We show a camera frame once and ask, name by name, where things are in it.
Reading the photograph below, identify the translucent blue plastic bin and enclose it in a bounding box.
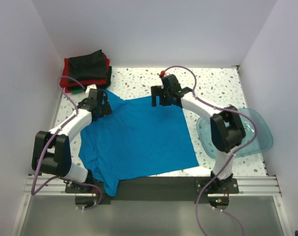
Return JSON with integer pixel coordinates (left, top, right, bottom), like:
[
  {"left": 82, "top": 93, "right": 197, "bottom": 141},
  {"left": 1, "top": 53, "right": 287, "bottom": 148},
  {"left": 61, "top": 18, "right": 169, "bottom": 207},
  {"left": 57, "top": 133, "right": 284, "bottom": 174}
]
[{"left": 196, "top": 108, "right": 274, "bottom": 159}]

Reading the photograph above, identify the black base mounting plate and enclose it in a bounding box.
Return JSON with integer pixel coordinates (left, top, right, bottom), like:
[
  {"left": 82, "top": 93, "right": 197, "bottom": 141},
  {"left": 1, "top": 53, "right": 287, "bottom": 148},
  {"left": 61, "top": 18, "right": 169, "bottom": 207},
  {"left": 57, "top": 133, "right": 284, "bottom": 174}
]
[{"left": 65, "top": 176, "right": 239, "bottom": 206}]

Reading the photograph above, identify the folded red t shirt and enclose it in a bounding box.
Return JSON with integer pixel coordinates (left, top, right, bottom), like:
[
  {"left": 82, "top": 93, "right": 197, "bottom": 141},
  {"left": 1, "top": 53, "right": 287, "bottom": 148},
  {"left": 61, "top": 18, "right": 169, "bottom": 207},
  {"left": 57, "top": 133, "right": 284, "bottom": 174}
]
[{"left": 59, "top": 59, "right": 107, "bottom": 92}]

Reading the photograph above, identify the blue t shirt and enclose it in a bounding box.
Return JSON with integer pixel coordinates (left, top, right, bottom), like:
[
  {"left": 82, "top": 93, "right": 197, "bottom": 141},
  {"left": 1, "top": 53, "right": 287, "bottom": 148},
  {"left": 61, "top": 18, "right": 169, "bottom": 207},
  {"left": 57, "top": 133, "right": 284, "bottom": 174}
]
[{"left": 79, "top": 93, "right": 198, "bottom": 197}]

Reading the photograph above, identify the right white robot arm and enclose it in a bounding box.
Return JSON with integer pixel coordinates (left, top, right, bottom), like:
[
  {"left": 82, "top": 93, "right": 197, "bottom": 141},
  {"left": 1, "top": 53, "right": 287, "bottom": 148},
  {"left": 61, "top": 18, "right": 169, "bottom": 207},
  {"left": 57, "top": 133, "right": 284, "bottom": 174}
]
[{"left": 151, "top": 71, "right": 245, "bottom": 193}]

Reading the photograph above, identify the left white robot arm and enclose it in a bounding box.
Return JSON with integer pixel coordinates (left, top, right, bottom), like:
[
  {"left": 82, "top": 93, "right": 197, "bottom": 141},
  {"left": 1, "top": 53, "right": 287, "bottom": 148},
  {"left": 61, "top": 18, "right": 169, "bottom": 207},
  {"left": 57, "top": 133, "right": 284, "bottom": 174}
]
[{"left": 31, "top": 88, "right": 112, "bottom": 195}]

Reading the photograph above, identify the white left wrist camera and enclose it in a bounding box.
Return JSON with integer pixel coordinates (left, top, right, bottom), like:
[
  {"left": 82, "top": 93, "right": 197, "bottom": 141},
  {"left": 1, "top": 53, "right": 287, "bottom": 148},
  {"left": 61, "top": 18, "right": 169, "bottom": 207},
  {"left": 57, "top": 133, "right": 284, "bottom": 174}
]
[{"left": 85, "top": 84, "right": 97, "bottom": 94}]

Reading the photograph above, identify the folded black t shirt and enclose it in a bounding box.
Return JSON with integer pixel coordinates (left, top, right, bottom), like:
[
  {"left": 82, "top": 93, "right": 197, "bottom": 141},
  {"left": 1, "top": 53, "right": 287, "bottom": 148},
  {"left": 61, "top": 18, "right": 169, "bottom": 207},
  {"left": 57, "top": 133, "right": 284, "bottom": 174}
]
[{"left": 66, "top": 50, "right": 110, "bottom": 81}]

